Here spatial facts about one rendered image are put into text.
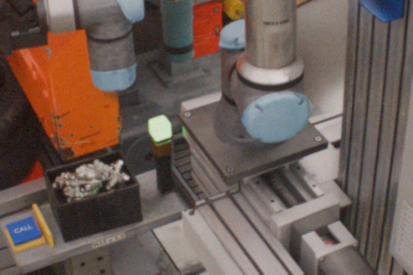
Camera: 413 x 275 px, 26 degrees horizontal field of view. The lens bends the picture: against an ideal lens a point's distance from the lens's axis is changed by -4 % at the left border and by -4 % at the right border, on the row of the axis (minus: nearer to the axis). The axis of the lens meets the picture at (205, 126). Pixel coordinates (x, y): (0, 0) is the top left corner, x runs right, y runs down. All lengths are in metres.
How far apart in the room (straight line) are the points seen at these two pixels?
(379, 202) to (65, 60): 0.80
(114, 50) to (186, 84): 1.52
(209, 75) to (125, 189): 1.01
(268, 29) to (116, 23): 0.25
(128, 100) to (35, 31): 1.20
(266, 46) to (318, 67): 1.96
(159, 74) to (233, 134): 1.28
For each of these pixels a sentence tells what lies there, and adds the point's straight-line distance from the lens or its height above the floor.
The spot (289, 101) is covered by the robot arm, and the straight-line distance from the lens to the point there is 1.52.
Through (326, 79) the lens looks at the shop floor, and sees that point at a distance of 3.38.
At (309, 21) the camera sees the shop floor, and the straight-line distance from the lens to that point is 3.73.
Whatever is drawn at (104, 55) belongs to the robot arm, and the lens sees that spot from 1.45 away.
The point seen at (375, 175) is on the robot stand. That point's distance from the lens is 1.70.
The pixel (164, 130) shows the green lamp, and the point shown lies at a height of 0.65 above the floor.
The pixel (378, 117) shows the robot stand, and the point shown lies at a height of 0.96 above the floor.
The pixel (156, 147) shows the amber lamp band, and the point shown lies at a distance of 2.11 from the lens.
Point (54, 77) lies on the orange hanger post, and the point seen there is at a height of 0.77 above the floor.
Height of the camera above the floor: 1.93
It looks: 38 degrees down
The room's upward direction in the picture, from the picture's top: 3 degrees counter-clockwise
